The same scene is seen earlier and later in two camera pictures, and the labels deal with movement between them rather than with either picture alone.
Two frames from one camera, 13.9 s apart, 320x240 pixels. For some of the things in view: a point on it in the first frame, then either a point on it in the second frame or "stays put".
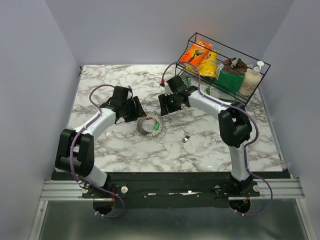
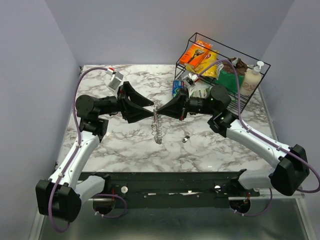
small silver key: [187, 136] stays put
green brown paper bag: [231, 76] stays put
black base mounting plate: [172, 190] stays put
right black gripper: [163, 100] → [177, 106]
